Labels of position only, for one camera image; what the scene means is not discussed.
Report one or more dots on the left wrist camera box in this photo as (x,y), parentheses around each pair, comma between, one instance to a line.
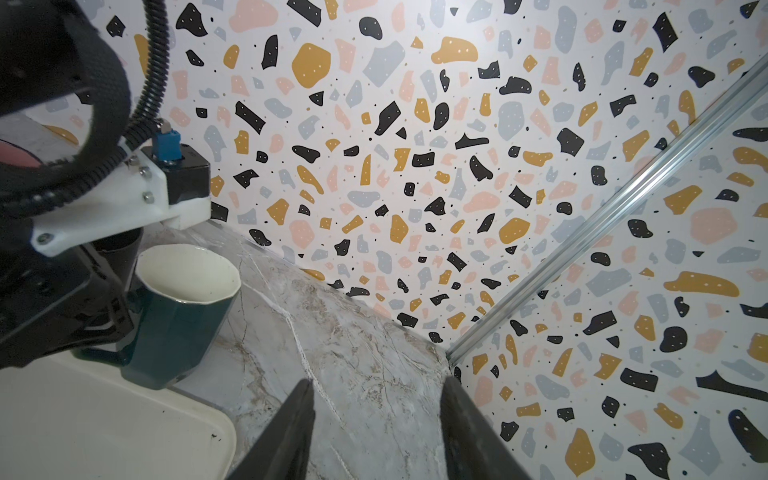
(167,182)

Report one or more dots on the dark green mug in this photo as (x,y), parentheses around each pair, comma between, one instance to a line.
(180,296)

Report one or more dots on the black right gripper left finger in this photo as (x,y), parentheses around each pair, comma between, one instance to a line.
(283,449)

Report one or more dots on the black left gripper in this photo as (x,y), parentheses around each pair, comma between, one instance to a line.
(73,300)

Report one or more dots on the beige tray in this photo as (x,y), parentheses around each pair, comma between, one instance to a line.
(63,418)

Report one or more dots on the pink mug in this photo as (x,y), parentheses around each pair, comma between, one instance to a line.
(14,155)

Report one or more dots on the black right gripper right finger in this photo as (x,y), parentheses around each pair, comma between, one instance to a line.
(472,450)

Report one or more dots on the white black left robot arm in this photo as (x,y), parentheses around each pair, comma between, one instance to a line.
(49,49)

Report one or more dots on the aluminium corner post right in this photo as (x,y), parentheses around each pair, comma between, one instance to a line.
(727,108)

